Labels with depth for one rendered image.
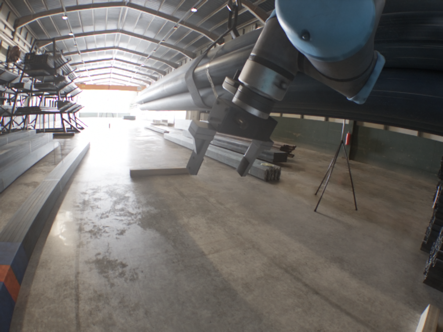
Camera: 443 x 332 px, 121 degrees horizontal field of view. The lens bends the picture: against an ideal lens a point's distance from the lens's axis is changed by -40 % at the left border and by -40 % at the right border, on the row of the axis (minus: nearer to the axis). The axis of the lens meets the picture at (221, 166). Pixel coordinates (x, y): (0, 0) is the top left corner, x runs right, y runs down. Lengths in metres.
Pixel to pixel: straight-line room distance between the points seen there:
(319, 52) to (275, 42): 0.17
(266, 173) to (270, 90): 3.14
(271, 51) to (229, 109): 0.12
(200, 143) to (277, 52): 0.20
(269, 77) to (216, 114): 0.11
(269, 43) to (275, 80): 0.06
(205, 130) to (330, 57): 0.23
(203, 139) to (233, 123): 0.06
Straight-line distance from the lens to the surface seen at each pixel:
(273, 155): 4.99
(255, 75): 0.36
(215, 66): 1.19
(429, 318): 1.53
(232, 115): 0.35
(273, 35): 0.37
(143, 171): 3.32
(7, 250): 1.56
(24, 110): 9.55
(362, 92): 0.32
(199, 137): 0.36
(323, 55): 0.20
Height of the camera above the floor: 0.93
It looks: 12 degrees down
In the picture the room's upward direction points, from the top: 5 degrees clockwise
